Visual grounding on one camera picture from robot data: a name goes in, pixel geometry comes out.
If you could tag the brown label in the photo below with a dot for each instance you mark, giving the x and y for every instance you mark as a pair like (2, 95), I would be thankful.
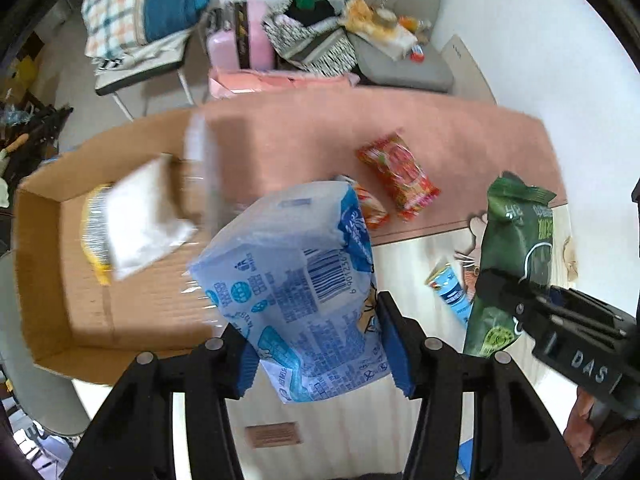
(274, 435)

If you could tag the plaid pillow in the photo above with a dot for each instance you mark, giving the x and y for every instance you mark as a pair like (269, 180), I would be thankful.
(112, 10)

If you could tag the blue and white soft packet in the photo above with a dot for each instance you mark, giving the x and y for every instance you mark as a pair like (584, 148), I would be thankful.
(300, 285)

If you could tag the pink flat package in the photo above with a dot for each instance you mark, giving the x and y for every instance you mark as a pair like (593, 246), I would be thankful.
(280, 82)

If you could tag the red snack packet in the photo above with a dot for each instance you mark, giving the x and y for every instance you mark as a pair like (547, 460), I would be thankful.
(398, 176)

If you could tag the orange snack packet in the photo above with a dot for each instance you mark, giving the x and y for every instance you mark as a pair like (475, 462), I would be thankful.
(372, 207)

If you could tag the pink suitcase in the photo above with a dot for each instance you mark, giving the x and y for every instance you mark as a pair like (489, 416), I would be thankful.
(225, 42)

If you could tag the pile of snacks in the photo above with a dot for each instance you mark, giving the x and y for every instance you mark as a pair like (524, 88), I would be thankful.
(380, 25)

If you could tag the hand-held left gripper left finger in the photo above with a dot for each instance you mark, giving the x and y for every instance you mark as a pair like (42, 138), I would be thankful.
(247, 371)

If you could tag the blue cloth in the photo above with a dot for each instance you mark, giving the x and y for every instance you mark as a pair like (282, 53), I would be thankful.
(170, 0)

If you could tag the small blue tube packet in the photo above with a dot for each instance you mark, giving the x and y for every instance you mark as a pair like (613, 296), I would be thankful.
(449, 290)

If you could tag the person's right hand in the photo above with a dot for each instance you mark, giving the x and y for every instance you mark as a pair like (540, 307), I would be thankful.
(582, 422)

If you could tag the cardboard box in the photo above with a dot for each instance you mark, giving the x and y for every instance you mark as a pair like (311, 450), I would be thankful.
(55, 280)

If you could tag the cardboard sheet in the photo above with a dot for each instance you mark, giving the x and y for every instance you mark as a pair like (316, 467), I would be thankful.
(467, 70)

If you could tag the grey cushioned chair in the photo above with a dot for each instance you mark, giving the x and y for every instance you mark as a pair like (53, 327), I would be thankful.
(400, 67)

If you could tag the green soft packet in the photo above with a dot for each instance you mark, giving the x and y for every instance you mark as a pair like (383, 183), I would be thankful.
(520, 230)

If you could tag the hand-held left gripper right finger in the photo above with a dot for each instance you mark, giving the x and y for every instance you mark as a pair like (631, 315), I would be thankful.
(398, 355)

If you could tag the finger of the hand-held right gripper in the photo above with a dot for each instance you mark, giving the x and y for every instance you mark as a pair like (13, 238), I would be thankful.
(500, 287)

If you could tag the yellow snack packet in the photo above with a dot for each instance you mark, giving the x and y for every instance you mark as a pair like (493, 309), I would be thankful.
(95, 225)

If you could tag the pink table mat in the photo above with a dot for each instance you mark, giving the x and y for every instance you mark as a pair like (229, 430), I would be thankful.
(310, 130)

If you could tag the metal folding chair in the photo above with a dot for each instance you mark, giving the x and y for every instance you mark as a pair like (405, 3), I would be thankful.
(140, 67)

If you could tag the black and white patterned bag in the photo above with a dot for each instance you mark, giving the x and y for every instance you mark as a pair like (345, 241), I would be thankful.
(310, 35)

